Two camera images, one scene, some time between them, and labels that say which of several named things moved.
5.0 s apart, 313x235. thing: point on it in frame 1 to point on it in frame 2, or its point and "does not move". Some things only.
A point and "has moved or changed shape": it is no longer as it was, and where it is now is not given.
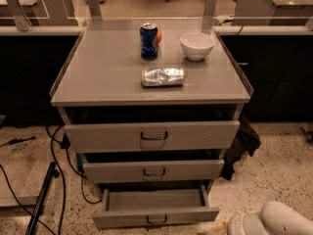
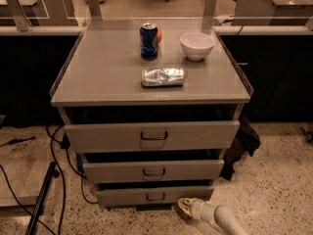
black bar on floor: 53,173 does not move
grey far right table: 272,5 does not move
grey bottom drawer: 154,207 has moved or changed shape
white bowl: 197,45 does not move
